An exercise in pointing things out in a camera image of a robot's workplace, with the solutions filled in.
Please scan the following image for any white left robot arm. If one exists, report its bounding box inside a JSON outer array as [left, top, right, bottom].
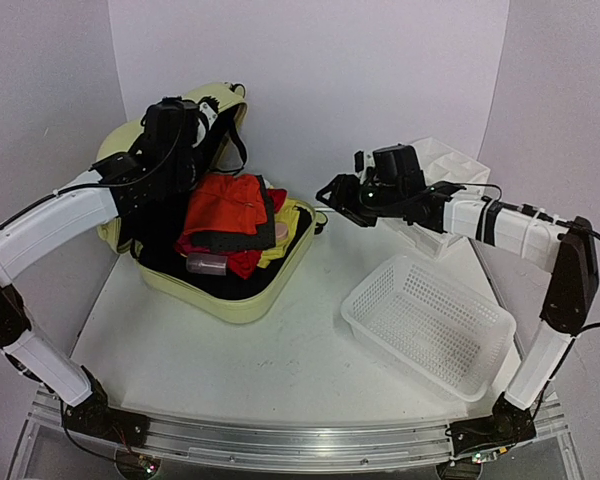
[[0, 97, 218, 437]]

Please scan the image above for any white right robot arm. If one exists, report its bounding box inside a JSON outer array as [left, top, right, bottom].
[[316, 174, 600, 443]]

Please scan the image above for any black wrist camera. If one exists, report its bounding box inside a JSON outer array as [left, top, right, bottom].
[[372, 144, 426, 192], [143, 97, 200, 158]]

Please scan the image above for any red folded garment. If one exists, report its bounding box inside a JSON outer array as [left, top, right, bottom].
[[174, 188, 287, 280]]

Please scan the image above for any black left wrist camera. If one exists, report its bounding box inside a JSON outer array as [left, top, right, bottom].
[[143, 97, 200, 158]]

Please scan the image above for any orange folded garment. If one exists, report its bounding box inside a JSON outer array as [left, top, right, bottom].
[[181, 174, 269, 238]]

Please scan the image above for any yellow folded garment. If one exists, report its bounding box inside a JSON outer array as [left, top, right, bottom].
[[257, 198, 313, 270]]

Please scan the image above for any clear pink plastic bottle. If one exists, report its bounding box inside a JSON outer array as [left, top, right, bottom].
[[186, 252, 228, 276]]

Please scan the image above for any black folded garment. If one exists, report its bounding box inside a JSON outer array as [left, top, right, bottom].
[[183, 174, 275, 253]]

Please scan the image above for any pink round container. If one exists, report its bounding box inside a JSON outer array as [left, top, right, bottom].
[[275, 222, 289, 242]]

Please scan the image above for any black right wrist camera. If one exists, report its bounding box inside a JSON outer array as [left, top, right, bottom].
[[372, 144, 426, 192]]

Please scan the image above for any pale green hard-shell suitcase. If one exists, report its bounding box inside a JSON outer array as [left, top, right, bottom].
[[96, 82, 320, 324]]

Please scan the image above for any white perforated plastic basket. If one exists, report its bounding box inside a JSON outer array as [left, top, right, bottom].
[[340, 255, 515, 403]]

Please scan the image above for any white plastic drawer organizer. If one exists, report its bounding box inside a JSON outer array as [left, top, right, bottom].
[[382, 138, 491, 260]]

